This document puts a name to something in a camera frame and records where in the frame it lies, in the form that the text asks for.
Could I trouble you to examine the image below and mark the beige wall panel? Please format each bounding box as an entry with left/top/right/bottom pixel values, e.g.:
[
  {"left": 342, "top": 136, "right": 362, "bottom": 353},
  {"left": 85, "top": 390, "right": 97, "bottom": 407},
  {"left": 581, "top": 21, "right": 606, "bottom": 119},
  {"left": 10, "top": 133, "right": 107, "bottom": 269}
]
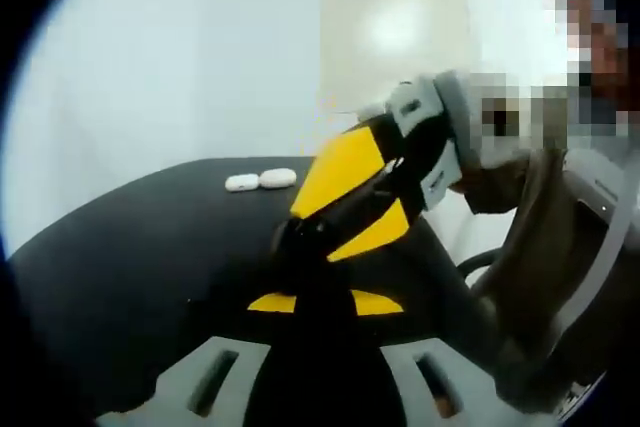
[{"left": 322, "top": 0, "right": 474, "bottom": 118}]

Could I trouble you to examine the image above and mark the person's olive shirt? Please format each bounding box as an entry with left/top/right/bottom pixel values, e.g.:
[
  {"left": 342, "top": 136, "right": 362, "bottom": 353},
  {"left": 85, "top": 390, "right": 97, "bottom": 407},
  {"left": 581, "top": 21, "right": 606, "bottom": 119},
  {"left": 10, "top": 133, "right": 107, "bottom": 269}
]
[{"left": 464, "top": 146, "right": 621, "bottom": 398}]

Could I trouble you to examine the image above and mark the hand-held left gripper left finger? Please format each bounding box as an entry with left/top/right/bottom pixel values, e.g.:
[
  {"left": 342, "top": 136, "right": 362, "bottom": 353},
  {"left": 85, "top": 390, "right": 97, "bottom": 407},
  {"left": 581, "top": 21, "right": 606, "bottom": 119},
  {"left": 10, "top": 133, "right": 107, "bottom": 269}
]
[{"left": 93, "top": 291, "right": 327, "bottom": 427}]

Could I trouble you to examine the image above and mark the small white charging case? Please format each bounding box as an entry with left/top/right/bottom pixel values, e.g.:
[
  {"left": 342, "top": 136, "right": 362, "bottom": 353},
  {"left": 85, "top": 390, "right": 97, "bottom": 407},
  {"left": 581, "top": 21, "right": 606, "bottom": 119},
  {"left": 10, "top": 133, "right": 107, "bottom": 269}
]
[{"left": 224, "top": 173, "right": 260, "bottom": 194}]

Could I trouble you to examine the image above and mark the white oval charging case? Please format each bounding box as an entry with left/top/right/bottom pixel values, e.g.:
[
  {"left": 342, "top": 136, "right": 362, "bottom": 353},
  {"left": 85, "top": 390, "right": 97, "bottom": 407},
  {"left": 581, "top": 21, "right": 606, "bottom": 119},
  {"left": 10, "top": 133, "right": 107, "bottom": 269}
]
[{"left": 259, "top": 168, "right": 298, "bottom": 190}]

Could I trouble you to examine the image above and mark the black office chair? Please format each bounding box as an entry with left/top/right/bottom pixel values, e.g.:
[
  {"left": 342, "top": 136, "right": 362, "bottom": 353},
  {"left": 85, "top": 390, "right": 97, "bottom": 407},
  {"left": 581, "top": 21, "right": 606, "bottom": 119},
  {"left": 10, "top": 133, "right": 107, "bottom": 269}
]
[{"left": 458, "top": 248, "right": 507, "bottom": 294}]

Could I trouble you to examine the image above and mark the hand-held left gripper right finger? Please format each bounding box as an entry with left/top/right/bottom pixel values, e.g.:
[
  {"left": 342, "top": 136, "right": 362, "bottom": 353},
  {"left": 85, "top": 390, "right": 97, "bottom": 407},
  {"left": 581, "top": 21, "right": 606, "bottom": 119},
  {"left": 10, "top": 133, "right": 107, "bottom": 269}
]
[{"left": 324, "top": 289, "right": 502, "bottom": 427}]

